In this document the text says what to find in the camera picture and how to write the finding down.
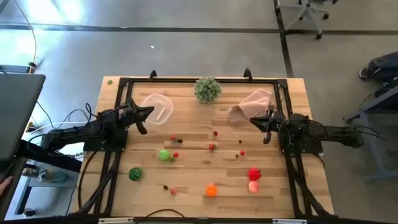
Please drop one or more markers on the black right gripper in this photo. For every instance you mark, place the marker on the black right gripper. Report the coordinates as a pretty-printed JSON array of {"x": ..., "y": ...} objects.
[{"x": 275, "y": 119}]

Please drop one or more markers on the black frame hook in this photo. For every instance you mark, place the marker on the black frame hook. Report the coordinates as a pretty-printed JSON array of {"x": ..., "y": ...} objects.
[
  {"x": 152, "y": 75},
  {"x": 247, "y": 74}
]

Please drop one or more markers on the red toy strawberry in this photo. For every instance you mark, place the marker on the red toy strawberry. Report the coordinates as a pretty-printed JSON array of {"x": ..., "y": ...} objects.
[{"x": 211, "y": 147}]

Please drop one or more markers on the potted green succulent plant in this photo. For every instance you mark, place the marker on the potted green succulent plant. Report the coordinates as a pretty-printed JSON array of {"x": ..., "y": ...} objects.
[{"x": 207, "y": 90}]

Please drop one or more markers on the teal bottle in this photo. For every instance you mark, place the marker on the teal bottle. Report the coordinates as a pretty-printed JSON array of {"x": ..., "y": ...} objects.
[{"x": 56, "y": 177}]

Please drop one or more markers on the grey blue desk frame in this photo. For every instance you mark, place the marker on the grey blue desk frame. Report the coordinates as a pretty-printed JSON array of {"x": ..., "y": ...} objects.
[{"x": 371, "y": 149}]

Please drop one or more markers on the black aluminium table frame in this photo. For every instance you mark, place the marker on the black aluminium table frame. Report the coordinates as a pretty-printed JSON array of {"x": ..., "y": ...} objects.
[{"x": 202, "y": 80}]

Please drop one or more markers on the person's hand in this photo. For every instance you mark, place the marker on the person's hand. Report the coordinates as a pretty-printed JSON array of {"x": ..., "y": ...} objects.
[{"x": 5, "y": 185}]

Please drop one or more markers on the dark red toy cherry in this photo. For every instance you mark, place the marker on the dark red toy cherry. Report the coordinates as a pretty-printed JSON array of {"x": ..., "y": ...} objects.
[{"x": 165, "y": 187}]

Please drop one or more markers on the pink toy peach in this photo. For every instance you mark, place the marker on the pink toy peach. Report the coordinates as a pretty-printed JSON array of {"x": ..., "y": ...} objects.
[{"x": 253, "y": 187}]

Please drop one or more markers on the pink red toy berry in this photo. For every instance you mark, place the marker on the pink red toy berry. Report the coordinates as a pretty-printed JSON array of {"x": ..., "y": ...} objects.
[{"x": 173, "y": 191}]

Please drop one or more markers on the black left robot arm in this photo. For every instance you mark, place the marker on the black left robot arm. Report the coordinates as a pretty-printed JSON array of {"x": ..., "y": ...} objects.
[{"x": 77, "y": 132}]

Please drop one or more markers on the green toy apple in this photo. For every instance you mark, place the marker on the green toy apple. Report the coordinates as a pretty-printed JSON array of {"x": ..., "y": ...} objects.
[{"x": 164, "y": 155}]

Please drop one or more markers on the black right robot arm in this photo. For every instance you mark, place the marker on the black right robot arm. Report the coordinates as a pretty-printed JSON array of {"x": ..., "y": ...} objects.
[{"x": 339, "y": 137}]

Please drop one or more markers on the dark grey desk top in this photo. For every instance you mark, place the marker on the dark grey desk top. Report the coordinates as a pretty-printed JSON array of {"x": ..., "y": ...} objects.
[{"x": 18, "y": 109}]

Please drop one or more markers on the person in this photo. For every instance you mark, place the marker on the person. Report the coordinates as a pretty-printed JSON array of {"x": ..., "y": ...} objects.
[{"x": 382, "y": 67}]

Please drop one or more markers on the office chair base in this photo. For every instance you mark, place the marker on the office chair base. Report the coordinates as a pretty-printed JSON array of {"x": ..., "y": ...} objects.
[{"x": 306, "y": 9}]

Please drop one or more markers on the large red toy fruit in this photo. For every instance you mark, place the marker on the large red toy fruit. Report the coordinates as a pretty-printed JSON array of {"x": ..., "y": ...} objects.
[{"x": 254, "y": 174}]

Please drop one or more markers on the white frame bracket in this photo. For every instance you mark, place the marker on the white frame bracket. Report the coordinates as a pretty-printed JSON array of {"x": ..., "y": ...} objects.
[
  {"x": 289, "y": 221},
  {"x": 115, "y": 221}
]

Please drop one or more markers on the orange toy pumpkin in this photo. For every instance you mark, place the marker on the orange toy pumpkin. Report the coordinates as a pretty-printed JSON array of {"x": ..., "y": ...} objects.
[{"x": 211, "y": 190}]

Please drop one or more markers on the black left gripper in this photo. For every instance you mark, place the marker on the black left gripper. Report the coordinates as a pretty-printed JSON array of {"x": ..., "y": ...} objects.
[{"x": 127, "y": 112}]

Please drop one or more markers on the striped toy watermelon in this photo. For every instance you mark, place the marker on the striped toy watermelon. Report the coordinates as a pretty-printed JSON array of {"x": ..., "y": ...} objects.
[{"x": 136, "y": 174}]

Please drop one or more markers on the beige folded cloth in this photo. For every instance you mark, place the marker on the beige folded cloth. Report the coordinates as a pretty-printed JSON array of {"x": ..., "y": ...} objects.
[{"x": 252, "y": 105}]

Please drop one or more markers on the white labelled box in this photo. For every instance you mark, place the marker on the white labelled box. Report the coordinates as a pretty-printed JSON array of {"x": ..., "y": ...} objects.
[{"x": 76, "y": 155}]

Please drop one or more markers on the clear plastic tupperware container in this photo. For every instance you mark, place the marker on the clear plastic tupperware container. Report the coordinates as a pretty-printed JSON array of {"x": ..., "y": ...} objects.
[{"x": 160, "y": 112}]

